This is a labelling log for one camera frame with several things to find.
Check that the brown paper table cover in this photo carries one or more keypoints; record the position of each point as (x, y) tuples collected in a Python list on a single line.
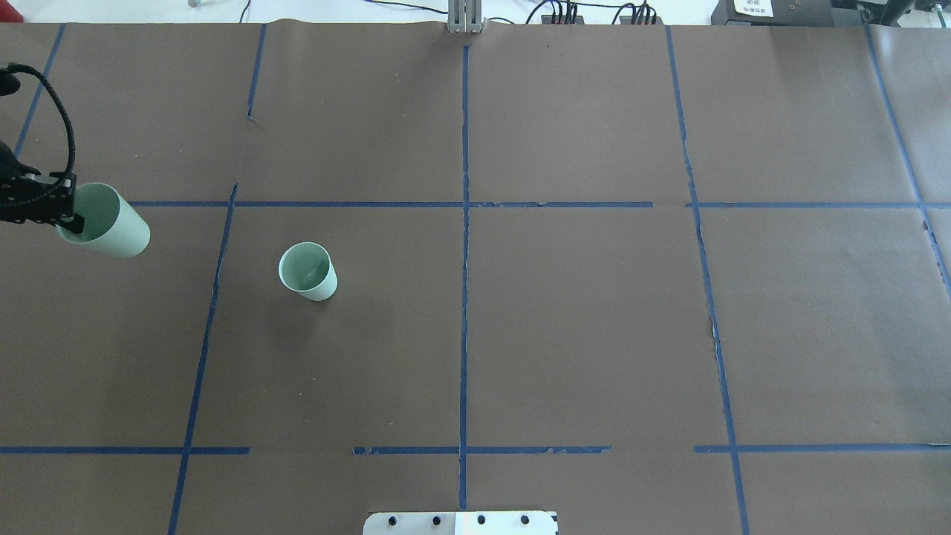
[(658, 280)]

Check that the black computer box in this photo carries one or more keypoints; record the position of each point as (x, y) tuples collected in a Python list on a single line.
[(791, 13)]

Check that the left black power strip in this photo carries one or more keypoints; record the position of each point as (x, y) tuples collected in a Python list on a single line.
[(563, 16)]

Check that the green paper cup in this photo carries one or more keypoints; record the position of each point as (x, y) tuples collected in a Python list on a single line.
[(307, 269), (109, 224)]

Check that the right black power strip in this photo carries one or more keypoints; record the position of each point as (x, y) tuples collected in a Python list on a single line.
[(637, 15)]

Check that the white camera pole base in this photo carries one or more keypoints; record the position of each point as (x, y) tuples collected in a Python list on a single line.
[(463, 522)]

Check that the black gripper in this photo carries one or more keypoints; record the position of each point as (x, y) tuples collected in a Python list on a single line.
[(30, 200)]

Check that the black power strip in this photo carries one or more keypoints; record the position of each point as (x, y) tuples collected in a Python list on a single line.
[(563, 16), (637, 15)]

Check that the aluminium frame post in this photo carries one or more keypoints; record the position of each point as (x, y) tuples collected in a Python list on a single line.
[(465, 16)]

